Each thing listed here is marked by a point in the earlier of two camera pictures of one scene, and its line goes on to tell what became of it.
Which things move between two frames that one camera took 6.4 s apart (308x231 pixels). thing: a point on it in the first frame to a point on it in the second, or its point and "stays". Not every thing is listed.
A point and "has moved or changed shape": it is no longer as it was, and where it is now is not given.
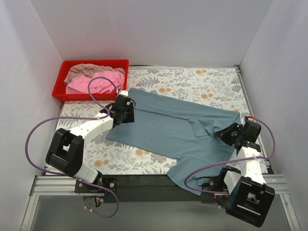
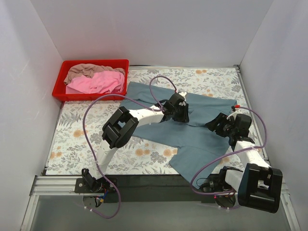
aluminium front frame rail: (59, 186) stays
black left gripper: (130, 113) to (179, 114)
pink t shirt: (80, 84) stays
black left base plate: (110, 183) stays
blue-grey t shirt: (174, 131) has moved or changed shape
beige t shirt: (88, 70) stays
